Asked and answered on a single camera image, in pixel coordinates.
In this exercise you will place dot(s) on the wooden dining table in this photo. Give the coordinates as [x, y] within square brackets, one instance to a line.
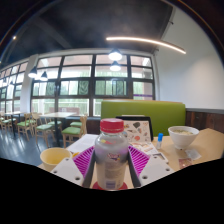
[58, 115]
[11, 114]

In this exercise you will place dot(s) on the wooden chairs with green seats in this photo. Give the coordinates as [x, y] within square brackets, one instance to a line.
[42, 127]

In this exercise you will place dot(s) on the white paper sheets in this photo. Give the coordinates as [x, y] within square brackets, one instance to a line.
[83, 142]

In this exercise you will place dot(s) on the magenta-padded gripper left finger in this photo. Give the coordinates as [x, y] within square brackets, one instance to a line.
[68, 170]

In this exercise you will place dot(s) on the white drink bottle red cap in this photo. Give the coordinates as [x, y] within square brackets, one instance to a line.
[111, 156]

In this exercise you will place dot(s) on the long curved ceiling light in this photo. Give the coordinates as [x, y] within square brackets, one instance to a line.
[146, 41]

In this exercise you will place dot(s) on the small blue-capped white bottle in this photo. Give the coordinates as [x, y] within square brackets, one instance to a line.
[159, 141]

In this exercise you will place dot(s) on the small brown packet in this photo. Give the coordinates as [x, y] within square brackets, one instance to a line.
[185, 162]

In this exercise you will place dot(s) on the small white packet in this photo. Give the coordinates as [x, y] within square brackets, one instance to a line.
[193, 154]

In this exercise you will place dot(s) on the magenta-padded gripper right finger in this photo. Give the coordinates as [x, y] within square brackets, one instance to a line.
[151, 168]

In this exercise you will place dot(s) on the green upholstered bench backrest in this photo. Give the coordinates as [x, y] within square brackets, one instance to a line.
[166, 115]

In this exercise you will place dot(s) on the large grid window wall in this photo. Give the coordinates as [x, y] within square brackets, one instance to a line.
[76, 88]

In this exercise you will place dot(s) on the black pendant lamps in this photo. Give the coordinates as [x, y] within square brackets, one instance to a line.
[115, 55]

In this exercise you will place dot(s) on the cream yellow mug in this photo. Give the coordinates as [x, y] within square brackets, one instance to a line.
[53, 158]

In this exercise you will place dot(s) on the white ceramic bowl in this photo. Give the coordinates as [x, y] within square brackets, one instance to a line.
[182, 138]

